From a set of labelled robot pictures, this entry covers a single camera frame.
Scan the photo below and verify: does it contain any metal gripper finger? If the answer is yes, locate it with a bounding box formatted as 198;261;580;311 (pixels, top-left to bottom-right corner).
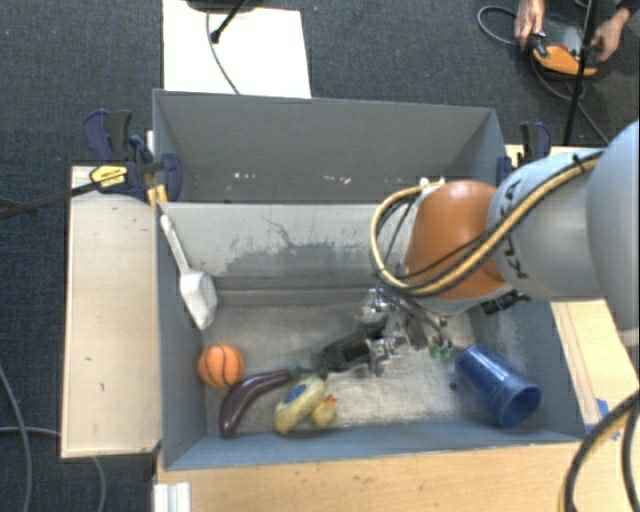
367;352;402;378
367;335;404;354

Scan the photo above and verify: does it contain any black blocky object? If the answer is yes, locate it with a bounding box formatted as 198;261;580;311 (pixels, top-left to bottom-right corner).
317;331;375;377

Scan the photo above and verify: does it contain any person's right hand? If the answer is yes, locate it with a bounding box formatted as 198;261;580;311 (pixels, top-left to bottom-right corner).
513;0;547;51

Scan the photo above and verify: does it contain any person's left hand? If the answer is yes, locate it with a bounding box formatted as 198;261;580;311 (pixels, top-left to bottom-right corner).
591;8;632;64

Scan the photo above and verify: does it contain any yellow rubber duck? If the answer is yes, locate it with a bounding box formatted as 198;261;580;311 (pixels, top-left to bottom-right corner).
311;393;339;429

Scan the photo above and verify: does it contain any blue plastic cup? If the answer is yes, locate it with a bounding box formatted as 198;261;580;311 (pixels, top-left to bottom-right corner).
453;343;544;430

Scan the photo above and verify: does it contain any purple toy eggplant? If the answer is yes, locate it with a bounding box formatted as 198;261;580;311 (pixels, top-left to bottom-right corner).
218;365;312;440

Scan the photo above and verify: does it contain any orange toy basketball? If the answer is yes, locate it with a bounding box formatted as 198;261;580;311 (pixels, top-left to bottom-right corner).
196;343;246;390

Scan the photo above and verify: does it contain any white plastic scoop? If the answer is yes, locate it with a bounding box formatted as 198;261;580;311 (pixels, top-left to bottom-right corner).
158;213;220;333

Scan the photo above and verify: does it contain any grey metal bin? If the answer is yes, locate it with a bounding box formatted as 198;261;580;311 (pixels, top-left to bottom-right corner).
151;88;589;472

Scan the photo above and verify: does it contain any pale wood flat board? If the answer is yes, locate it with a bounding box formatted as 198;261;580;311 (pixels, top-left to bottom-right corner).
59;164;164;459

